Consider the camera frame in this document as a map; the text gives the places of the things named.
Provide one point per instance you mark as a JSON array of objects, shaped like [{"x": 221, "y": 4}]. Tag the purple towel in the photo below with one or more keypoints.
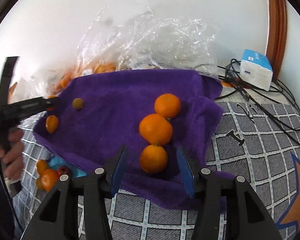
[{"x": 114, "y": 105}]

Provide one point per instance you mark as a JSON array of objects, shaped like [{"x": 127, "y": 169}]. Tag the small red fruit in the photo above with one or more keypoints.
[{"x": 64, "y": 170}]

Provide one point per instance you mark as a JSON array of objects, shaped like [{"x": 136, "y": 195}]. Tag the clear crumpled plastic bag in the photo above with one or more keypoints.
[{"x": 145, "y": 41}]

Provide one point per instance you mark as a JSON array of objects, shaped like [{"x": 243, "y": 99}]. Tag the small green-yellow kumquat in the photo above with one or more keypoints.
[{"x": 39, "y": 184}]

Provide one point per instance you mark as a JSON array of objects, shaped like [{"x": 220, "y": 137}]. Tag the person's left hand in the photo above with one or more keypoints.
[{"x": 13, "y": 159}]

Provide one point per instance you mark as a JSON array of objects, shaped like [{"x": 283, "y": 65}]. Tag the small orange left edge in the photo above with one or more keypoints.
[{"x": 51, "y": 123}]

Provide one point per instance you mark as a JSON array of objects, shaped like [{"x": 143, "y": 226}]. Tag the large orange mandarin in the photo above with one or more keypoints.
[{"x": 155, "y": 129}]

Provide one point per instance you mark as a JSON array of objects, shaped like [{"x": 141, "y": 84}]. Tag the brown wooden door frame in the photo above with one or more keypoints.
[{"x": 277, "y": 34}]

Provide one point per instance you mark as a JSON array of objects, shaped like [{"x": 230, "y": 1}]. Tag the green kumquat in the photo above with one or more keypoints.
[{"x": 78, "y": 104}]

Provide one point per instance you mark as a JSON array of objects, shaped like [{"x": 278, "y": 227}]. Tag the small orange centre pile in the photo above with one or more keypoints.
[{"x": 48, "y": 178}]

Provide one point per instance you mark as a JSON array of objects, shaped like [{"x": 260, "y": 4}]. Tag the black metal hook clip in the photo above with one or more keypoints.
[{"x": 246, "y": 126}]

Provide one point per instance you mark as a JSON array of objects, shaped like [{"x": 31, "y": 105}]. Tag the white blue box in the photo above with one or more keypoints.
[{"x": 256, "y": 70}]

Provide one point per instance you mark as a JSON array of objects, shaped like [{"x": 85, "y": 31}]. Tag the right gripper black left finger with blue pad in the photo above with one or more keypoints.
[{"x": 56, "y": 217}]

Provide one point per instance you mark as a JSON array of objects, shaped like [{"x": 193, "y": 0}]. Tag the grey checked bed sheet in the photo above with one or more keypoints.
[{"x": 274, "y": 174}]

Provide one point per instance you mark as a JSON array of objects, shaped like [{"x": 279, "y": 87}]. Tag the big orange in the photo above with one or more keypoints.
[{"x": 167, "y": 105}]

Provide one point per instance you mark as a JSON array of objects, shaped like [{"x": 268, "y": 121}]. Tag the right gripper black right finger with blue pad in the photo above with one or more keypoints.
[{"x": 247, "y": 217}]

